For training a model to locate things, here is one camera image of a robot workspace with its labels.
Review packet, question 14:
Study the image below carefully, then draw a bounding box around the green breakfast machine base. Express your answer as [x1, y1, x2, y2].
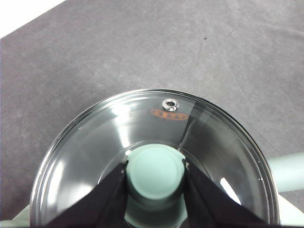
[4, 190, 304, 228]

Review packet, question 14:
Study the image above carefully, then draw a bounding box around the green pot with side handle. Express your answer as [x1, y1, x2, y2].
[267, 152, 304, 194]

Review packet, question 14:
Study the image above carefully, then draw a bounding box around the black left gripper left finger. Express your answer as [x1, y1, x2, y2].
[45, 160, 129, 228]

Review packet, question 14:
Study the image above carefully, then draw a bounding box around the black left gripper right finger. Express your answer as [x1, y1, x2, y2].
[182, 159, 274, 228]

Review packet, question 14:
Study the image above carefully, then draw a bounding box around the glass pot lid green knob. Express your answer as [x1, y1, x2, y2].
[29, 88, 280, 228]

